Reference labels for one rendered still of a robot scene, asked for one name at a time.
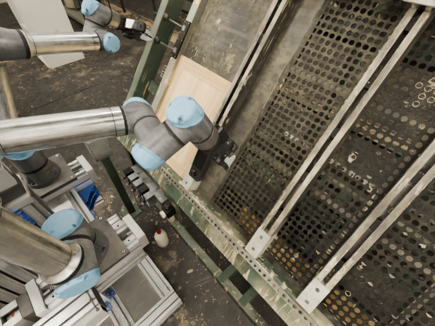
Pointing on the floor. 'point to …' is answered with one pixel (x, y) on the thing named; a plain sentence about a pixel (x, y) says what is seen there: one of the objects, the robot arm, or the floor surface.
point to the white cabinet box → (44, 24)
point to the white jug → (160, 236)
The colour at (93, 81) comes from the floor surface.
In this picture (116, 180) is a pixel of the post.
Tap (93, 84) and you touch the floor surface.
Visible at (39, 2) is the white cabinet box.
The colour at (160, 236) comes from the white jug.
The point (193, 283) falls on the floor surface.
